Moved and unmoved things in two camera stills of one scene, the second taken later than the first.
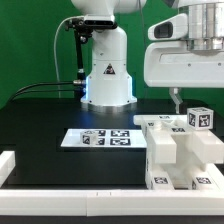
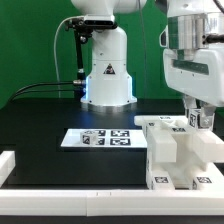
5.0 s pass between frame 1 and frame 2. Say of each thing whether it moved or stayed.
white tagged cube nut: stayed
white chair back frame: stayed
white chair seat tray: moved
